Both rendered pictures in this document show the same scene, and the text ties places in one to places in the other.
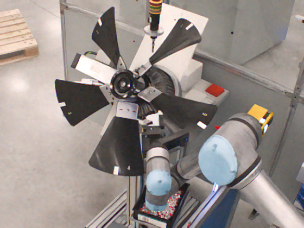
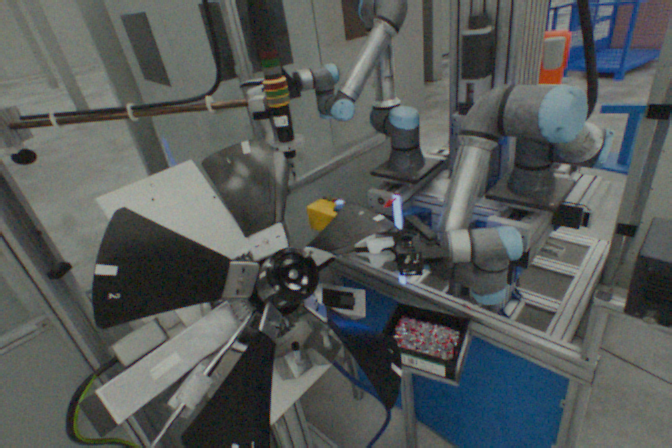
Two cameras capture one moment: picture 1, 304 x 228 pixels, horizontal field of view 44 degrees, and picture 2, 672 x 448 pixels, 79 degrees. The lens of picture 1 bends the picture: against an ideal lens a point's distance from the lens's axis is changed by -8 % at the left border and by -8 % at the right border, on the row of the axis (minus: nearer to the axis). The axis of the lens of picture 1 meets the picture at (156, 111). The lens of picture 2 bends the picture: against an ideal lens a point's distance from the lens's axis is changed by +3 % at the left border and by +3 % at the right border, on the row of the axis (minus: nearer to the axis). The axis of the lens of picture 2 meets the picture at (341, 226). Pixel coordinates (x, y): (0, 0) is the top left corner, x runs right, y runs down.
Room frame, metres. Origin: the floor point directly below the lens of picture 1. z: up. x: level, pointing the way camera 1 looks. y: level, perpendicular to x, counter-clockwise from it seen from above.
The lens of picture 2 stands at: (1.01, 0.77, 1.72)
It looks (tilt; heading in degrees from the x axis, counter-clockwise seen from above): 31 degrees down; 284
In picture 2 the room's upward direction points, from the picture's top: 9 degrees counter-clockwise
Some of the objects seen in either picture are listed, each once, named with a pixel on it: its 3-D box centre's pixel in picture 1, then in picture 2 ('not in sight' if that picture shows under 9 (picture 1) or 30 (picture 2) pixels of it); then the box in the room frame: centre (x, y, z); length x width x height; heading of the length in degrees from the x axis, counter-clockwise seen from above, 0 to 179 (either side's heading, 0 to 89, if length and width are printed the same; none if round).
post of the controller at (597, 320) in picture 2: not in sight; (595, 328); (0.63, 0.01, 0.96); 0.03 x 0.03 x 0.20; 57
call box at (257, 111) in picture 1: (255, 125); (333, 218); (1.33, -0.44, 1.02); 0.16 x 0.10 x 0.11; 147
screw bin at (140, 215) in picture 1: (161, 201); (424, 338); (1.02, -0.05, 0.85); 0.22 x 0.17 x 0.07; 162
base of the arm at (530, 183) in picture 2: not in sight; (531, 173); (0.65, -0.57, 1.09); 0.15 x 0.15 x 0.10
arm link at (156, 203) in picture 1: (159, 192); (482, 276); (0.88, -0.03, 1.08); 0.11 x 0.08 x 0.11; 146
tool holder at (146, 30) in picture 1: (154, 18); (277, 121); (1.28, 0.03, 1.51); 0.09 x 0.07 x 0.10; 2
